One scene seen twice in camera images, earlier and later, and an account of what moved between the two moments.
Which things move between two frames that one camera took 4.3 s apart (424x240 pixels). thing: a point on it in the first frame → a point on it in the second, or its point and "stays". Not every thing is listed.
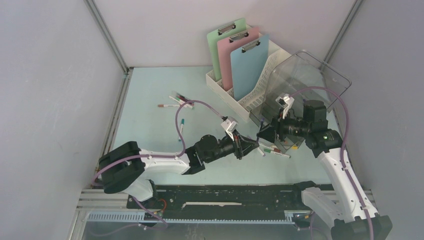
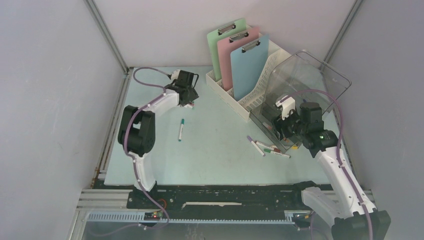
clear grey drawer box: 304,77 stays
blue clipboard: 248,69 stays
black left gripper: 241,146 → 193,96
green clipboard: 213,37 stays
